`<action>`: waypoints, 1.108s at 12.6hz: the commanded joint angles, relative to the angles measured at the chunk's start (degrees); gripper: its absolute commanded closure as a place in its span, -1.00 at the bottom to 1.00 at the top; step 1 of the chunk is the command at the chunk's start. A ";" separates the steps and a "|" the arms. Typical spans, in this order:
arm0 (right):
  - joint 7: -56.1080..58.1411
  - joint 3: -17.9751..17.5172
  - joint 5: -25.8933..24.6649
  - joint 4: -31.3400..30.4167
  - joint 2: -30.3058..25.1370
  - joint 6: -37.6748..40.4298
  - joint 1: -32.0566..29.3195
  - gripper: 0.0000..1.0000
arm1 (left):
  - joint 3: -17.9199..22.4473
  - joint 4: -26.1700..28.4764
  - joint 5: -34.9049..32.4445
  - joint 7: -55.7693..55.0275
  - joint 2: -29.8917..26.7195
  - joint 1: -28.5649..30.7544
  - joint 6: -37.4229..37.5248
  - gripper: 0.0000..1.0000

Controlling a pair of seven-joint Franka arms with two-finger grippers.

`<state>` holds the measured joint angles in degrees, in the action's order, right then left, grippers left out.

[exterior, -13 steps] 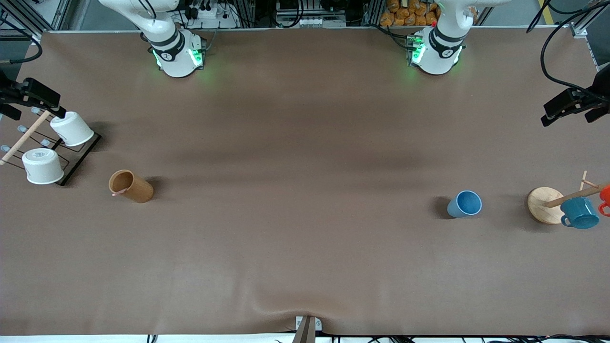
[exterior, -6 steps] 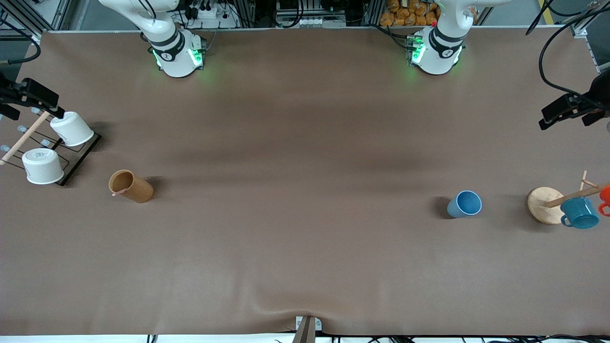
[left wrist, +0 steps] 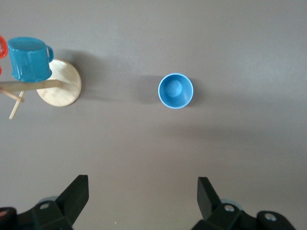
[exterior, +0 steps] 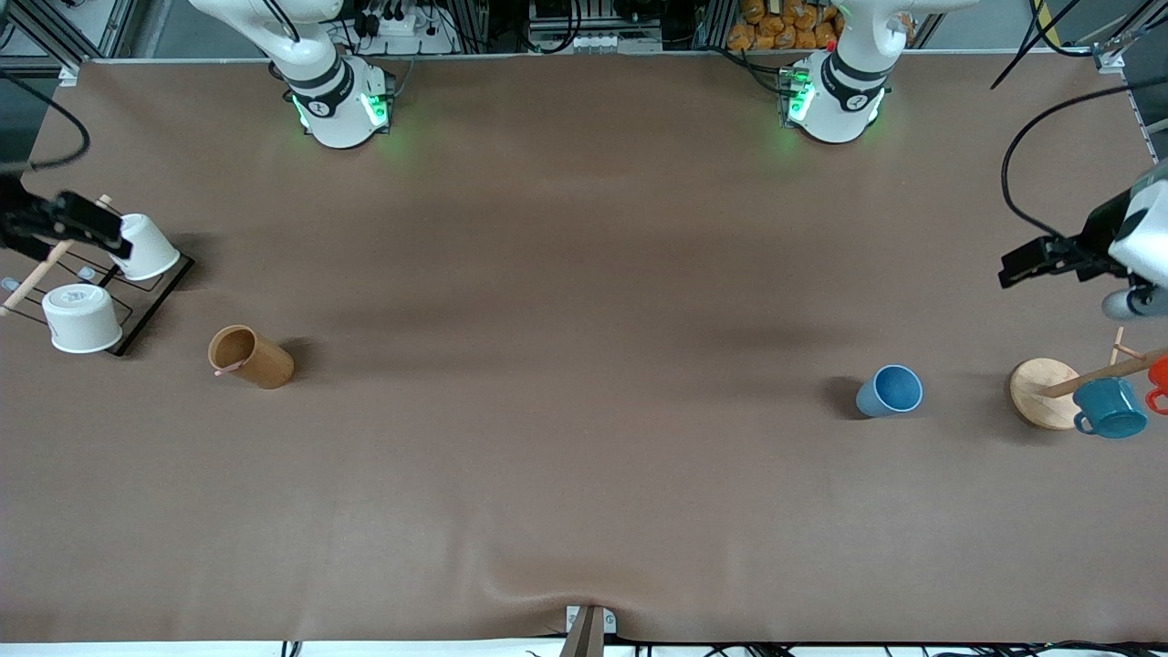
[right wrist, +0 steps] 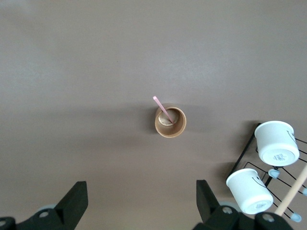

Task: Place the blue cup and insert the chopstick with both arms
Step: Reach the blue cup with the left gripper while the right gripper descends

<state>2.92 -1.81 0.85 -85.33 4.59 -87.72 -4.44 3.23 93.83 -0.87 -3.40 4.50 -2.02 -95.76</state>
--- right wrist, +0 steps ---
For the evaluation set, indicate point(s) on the pink chopstick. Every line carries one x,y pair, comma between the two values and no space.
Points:
161,107

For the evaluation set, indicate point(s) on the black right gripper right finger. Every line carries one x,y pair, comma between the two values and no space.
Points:
208,210

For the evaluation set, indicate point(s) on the brown wooden cup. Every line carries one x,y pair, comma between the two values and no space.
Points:
176,130

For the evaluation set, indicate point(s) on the wooden rack rod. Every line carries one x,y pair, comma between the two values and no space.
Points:
291,191

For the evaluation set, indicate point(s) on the white cup with black print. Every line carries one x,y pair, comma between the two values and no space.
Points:
273,139
247,189

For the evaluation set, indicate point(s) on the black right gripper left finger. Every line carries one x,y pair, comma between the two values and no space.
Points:
72,206

